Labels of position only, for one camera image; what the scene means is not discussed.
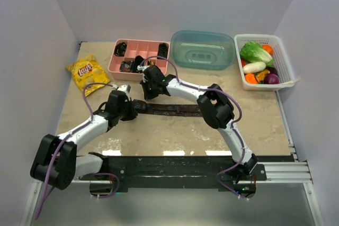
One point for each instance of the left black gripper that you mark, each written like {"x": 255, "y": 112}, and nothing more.
{"x": 132, "y": 114}

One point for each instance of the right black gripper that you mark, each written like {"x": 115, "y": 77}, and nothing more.
{"x": 148, "y": 96}

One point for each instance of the dark brown patterned tie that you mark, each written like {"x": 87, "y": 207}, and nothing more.
{"x": 185, "y": 110}

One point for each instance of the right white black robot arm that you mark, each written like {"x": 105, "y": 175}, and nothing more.
{"x": 216, "y": 107}

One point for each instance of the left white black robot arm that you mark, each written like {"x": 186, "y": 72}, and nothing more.
{"x": 57, "y": 154}

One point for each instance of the rolled yellow tie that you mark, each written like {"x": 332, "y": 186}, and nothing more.
{"x": 149, "y": 63}

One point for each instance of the rolled dark blue tie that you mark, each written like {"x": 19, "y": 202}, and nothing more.
{"x": 137, "y": 62}

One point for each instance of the rolled dark patterned tie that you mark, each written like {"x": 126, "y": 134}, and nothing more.
{"x": 126, "y": 66}

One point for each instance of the pink divided organizer tray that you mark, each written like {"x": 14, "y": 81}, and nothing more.
{"x": 137, "y": 48}

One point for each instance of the rolled black tie back right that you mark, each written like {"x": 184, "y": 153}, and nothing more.
{"x": 162, "y": 50}

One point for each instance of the rolled black tie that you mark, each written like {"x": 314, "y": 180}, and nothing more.
{"x": 120, "y": 49}
{"x": 162, "y": 50}

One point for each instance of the rolled black tie back left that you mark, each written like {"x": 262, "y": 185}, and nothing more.
{"x": 120, "y": 49}

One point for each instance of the yellow Lays chips bag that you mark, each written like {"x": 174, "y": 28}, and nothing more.
{"x": 87, "y": 74}

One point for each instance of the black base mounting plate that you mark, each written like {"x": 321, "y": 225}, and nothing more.
{"x": 179, "y": 172}

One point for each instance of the blue transparent plastic bin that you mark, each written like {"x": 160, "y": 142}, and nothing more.
{"x": 202, "y": 50}

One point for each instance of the orange carrot piece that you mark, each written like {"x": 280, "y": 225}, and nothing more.
{"x": 251, "y": 79}

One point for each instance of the white radish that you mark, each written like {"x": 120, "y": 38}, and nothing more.
{"x": 254, "y": 67}

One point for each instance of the green lettuce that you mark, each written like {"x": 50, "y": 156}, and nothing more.
{"x": 253, "y": 52}

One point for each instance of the orange yellow pepper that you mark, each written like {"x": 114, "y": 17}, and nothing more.
{"x": 261, "y": 75}

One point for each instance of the purple onion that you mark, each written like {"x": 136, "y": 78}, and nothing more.
{"x": 271, "y": 79}

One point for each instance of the dark purple eggplant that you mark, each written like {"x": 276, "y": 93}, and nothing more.
{"x": 272, "y": 70}

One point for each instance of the orange fruit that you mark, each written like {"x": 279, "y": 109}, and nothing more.
{"x": 268, "y": 48}

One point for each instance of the white plastic basket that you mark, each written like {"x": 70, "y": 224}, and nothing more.
{"x": 281, "y": 62}

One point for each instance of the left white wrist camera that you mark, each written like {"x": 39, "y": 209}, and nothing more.
{"x": 126, "y": 89}

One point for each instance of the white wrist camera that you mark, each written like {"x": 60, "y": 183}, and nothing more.
{"x": 126, "y": 89}
{"x": 142, "y": 69}

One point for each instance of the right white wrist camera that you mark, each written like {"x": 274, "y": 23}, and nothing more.
{"x": 142, "y": 69}

